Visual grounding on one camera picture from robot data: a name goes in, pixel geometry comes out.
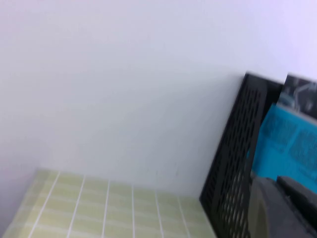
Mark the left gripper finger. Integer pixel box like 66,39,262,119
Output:
250,175,317,238

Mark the cyan cover book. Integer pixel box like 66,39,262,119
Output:
250,103,317,196

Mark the black plastic book holder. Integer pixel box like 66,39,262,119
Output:
199,71,285,238

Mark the green checked tablecloth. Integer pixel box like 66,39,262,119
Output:
7,168,219,238

